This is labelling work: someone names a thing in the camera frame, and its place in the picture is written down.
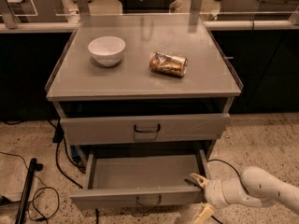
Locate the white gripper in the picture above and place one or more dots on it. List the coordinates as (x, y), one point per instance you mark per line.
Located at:
(214, 194)

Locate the grey drawer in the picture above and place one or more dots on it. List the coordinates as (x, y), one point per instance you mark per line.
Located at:
(137, 129)
(139, 178)

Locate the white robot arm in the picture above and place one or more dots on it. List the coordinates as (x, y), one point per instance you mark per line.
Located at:
(255, 187)

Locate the grey top drawer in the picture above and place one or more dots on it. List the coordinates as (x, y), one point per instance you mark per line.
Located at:
(137, 129)

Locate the grey drawer cabinet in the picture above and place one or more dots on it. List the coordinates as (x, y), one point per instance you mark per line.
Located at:
(84, 88)

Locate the crushed gold drink can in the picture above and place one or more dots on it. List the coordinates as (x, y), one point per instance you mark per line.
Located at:
(168, 64)

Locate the black pole on floor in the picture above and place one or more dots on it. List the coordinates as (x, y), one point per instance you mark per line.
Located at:
(33, 166)

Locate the white ceramic bowl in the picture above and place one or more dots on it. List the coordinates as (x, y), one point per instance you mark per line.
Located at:
(107, 50)

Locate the grey background table right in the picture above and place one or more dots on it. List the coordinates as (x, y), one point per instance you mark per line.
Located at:
(256, 10)

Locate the grey background table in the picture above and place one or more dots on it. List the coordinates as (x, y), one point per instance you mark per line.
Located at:
(256, 10)
(34, 11)

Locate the grey background table left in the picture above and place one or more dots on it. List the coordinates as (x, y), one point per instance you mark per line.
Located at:
(34, 11)

